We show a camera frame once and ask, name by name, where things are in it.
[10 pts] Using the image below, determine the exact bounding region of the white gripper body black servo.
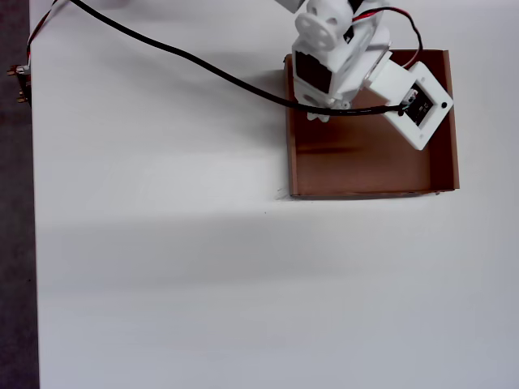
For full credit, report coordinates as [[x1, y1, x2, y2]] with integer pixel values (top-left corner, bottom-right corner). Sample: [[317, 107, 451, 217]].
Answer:
[[293, 19, 393, 123]]

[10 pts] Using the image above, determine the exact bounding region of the brown cardboard box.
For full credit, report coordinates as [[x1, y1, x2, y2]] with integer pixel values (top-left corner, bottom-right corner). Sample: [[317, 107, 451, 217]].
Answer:
[[282, 49, 461, 200]]

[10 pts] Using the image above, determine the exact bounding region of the brown table clamp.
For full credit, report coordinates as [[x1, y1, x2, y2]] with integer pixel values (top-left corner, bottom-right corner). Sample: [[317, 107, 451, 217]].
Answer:
[[6, 63, 33, 107]]

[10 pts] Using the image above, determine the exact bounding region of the red servo wire on gripper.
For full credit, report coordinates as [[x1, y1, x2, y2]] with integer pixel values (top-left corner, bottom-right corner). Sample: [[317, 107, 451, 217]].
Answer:
[[350, 6, 425, 69]]

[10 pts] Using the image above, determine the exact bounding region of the black camera cable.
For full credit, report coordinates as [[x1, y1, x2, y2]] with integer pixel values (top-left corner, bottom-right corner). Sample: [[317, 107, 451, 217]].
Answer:
[[71, 0, 408, 118]]

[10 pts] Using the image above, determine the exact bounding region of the red white wire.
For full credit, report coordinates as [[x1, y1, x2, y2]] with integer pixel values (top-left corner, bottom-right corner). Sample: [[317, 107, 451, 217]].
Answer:
[[25, 0, 60, 76]]

